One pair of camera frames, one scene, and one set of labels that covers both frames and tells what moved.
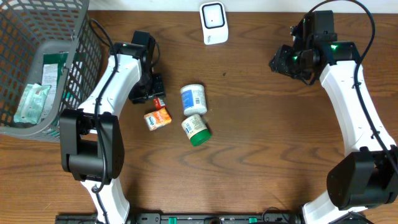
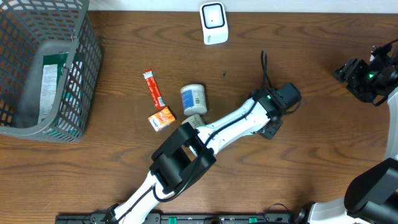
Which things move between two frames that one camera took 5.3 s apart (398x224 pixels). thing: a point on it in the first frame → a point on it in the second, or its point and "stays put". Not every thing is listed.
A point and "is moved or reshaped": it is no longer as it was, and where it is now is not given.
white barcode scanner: x=214 y=22 stays put
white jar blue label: x=193 y=99 stays put
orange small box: x=158 y=119 is moved or reshaped
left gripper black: x=140 y=98 → x=277 y=128
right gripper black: x=282 y=65 → x=353 y=71
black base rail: x=189 y=218 stays put
